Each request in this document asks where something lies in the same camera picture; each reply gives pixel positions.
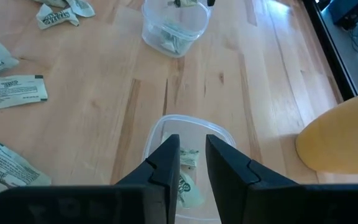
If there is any black aluminium table frame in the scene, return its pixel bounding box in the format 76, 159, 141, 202
301, 0, 358, 101

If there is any yellow ceramic mug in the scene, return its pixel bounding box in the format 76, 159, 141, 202
295, 91, 358, 174

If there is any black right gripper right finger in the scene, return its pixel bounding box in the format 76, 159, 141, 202
206, 134, 358, 224

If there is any clear plastic food container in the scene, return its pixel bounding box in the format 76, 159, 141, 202
140, 0, 213, 58
141, 114, 237, 222

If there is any black computer with blue light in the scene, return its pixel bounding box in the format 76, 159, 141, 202
327, 0, 358, 30

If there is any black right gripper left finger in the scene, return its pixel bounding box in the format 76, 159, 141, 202
0, 134, 180, 224

